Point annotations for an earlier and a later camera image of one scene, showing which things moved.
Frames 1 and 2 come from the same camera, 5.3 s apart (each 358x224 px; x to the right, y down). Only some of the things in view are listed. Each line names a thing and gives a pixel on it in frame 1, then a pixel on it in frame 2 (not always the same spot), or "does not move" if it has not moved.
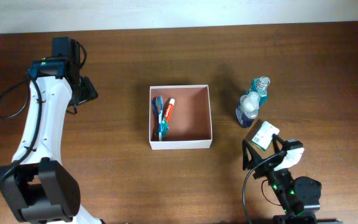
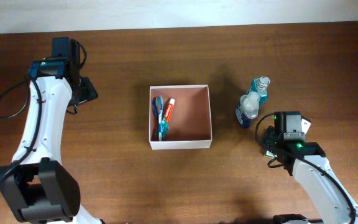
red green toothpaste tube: [166, 118] does not move
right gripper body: [268, 168] → [271, 139]
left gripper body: [87, 92] does not move
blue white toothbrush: [160, 101] does not move
